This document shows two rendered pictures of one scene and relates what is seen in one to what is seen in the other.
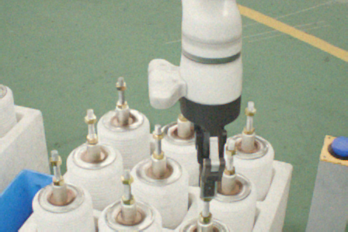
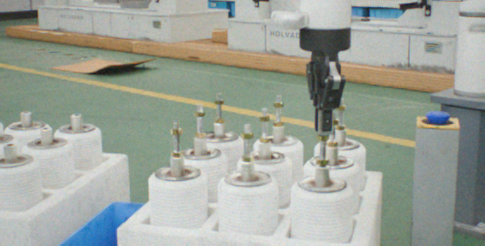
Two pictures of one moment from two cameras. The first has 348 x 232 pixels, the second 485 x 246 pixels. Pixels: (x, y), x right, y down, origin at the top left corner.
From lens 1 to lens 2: 0.46 m
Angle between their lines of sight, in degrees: 23
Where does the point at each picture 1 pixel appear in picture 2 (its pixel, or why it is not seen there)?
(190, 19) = not seen: outside the picture
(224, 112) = (340, 36)
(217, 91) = (334, 16)
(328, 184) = (429, 152)
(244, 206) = (351, 172)
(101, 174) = (210, 164)
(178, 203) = (285, 184)
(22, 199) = (111, 234)
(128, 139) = (228, 148)
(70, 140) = not seen: hidden behind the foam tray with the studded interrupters
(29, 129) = (117, 168)
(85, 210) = (203, 181)
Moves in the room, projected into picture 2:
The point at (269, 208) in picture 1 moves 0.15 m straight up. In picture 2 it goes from (371, 194) to (373, 113)
